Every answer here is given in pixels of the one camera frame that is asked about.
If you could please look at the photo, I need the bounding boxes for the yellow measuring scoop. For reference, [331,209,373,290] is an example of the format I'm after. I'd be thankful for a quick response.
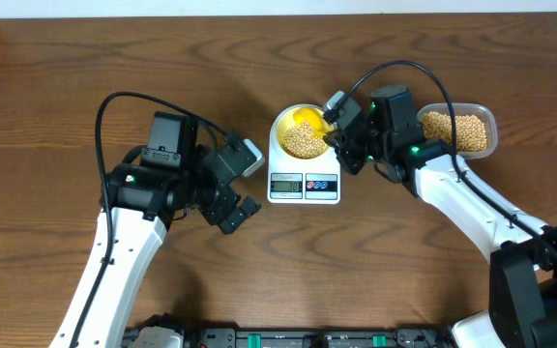
[293,107,330,137]

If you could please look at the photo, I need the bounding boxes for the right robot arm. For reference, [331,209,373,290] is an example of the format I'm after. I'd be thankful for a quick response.
[323,85,557,347]

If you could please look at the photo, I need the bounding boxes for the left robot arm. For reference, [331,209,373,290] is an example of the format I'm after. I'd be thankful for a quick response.
[51,112,264,347]

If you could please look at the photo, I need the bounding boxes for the white digital kitchen scale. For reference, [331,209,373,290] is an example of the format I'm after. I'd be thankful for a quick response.
[267,103,341,205]

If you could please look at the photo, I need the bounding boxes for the soybeans in bowl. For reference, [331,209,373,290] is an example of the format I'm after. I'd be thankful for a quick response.
[281,123,328,160]

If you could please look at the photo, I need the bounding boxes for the yellow plastic bowl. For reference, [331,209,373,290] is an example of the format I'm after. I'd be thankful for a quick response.
[276,105,333,160]

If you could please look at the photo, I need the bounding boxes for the soybeans in container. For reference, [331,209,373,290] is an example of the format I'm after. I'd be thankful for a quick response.
[423,111,487,152]

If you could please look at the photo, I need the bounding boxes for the clear plastic container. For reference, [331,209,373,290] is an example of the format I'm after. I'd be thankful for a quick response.
[417,103,498,160]

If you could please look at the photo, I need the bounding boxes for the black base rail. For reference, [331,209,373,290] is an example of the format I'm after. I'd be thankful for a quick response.
[120,313,454,348]

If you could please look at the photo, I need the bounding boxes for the left black cable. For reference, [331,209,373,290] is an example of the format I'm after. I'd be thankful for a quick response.
[68,91,241,348]

